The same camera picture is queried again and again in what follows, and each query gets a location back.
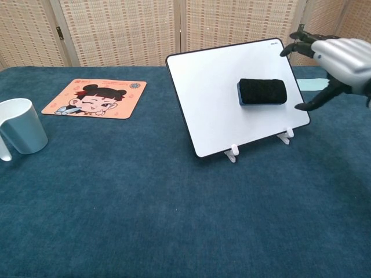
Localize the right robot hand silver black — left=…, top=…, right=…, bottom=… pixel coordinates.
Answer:
left=279, top=24, right=371, bottom=112

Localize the black eraser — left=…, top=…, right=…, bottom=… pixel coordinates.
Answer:
left=237, top=78, right=287, bottom=107

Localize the white whiteboard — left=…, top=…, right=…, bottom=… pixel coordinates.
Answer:
left=165, top=38, right=311, bottom=159

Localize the white and blue card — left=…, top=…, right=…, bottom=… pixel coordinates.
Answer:
left=297, top=78, right=330, bottom=93

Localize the woven folding screen panel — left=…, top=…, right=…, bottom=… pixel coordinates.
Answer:
left=175, top=0, right=308, bottom=67
left=289, top=0, right=371, bottom=67
left=0, top=0, right=73, bottom=70
left=50, top=0, right=182, bottom=67

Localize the dark blue table cloth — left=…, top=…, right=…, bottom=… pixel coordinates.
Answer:
left=0, top=65, right=371, bottom=278

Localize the cartoon girl mouse pad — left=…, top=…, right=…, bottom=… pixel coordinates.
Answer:
left=41, top=78, right=148, bottom=120

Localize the light blue mug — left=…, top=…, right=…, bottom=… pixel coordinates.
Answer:
left=0, top=98, right=49, bottom=162

